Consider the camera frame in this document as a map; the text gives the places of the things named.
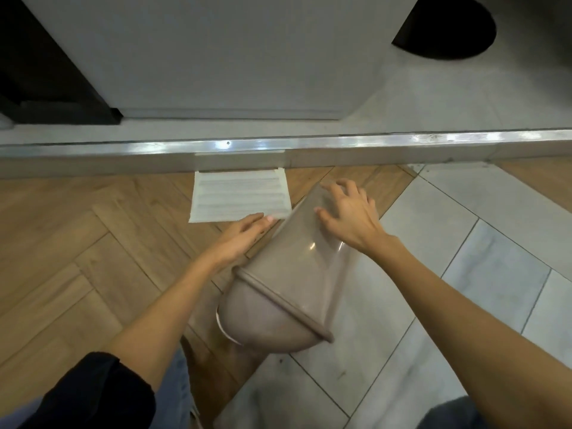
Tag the person's right middle finger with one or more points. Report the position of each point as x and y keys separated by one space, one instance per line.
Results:
x=348 y=188

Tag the person's left fingers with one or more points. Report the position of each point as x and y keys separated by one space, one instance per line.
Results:
x=259 y=225

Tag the dark wooden furniture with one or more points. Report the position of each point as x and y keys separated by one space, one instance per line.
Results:
x=40 y=75

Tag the person's right hand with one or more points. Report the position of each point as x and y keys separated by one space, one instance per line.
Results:
x=355 y=221

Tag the person's right thumb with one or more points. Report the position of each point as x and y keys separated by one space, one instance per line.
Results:
x=325 y=217

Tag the beige plastic dome-lid trash bin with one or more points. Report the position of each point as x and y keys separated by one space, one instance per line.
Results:
x=286 y=281

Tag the blue jeans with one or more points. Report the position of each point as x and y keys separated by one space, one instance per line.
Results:
x=178 y=393

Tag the silver metal threshold strip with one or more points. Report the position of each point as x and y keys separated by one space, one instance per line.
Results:
x=286 y=143

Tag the black sleeve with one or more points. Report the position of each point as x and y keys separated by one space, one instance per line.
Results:
x=89 y=397

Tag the person's left hand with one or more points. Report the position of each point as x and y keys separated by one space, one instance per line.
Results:
x=237 y=241

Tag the person's left forearm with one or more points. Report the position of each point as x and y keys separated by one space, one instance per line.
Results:
x=178 y=312

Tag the person's right little finger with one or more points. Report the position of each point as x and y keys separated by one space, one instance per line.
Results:
x=374 y=207

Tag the dark round object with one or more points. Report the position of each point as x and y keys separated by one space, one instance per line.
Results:
x=451 y=26

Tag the person's right forearm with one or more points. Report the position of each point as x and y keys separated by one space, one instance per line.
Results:
x=469 y=335

